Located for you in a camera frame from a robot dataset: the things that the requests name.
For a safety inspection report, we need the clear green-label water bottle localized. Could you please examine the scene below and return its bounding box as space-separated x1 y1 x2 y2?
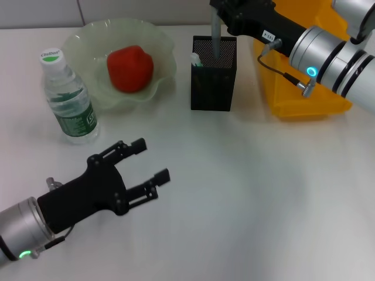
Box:
39 48 100 145

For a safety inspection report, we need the left gripper cable with plug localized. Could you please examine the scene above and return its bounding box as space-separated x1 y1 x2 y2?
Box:
31 177 73 260

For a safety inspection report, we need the grey marker pen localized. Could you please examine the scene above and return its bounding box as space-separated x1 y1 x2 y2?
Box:
210 8 221 61

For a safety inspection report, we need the green glass fruit plate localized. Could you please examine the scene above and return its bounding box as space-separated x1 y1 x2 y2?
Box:
63 18 178 111

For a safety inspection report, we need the gripper cable with plug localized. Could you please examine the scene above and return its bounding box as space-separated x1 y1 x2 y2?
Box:
31 177 73 260
257 37 319 97

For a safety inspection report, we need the right gripper cable with plug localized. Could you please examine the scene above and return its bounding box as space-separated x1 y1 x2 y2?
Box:
257 37 319 97

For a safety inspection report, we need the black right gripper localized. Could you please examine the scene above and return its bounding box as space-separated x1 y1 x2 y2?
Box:
209 0 308 59

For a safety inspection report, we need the yellow plastic bin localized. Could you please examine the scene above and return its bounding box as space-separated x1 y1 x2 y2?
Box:
253 0 354 121

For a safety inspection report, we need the black mesh pen holder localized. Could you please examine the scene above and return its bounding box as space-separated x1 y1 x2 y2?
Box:
190 35 237 111

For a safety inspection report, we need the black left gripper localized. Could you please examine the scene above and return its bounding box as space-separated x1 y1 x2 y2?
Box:
37 137 171 234

